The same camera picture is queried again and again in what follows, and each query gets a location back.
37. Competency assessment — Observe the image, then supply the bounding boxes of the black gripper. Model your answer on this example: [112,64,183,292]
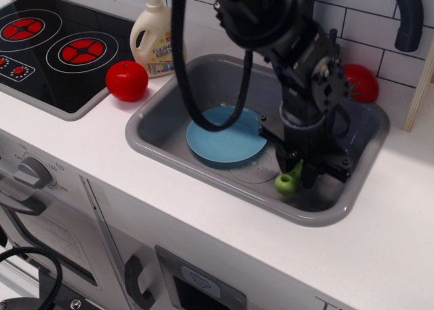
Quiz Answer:
[258,111,353,189]

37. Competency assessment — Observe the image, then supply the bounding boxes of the green handled grey spatula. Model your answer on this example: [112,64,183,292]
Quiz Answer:
[275,161,303,196]

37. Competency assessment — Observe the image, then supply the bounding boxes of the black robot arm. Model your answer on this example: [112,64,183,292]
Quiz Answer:
[215,0,353,188]

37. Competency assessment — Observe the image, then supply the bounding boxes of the blue plate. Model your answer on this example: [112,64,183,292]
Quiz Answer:
[186,109,267,163]

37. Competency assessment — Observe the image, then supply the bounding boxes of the grey toy sink basin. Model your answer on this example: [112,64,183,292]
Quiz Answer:
[125,54,389,227]

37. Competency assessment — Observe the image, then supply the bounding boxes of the red toy tomato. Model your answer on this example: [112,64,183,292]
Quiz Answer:
[344,64,379,102]

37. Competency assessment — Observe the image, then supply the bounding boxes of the wooden side panel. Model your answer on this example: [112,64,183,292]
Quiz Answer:
[402,42,433,132]

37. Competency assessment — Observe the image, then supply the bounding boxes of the grey dishwasher control panel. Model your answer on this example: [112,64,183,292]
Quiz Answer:
[155,246,247,310]

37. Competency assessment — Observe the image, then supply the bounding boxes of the dark grey toy faucet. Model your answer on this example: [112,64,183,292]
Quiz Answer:
[304,0,424,54]

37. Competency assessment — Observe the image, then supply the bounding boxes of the red toy apple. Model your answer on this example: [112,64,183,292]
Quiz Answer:
[105,60,149,102]

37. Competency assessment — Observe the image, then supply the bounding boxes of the cream detergent bottle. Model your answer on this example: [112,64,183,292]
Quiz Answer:
[130,0,175,78]

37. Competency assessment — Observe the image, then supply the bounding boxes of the toy oven door window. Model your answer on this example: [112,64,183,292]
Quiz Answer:
[7,211,97,286]

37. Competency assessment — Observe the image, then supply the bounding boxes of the grey oven knob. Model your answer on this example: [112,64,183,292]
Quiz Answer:
[13,157,52,189]

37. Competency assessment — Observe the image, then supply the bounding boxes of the black toy stove top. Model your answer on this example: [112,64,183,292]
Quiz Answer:
[1,0,133,121]

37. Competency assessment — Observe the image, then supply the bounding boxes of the dark grey cabinet handle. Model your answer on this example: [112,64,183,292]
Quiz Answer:
[124,255,155,310]

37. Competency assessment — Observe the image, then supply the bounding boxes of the black braided cable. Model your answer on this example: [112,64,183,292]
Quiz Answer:
[170,0,254,134]

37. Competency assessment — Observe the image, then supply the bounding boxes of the grey oven door handle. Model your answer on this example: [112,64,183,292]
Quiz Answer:
[1,177,47,216]

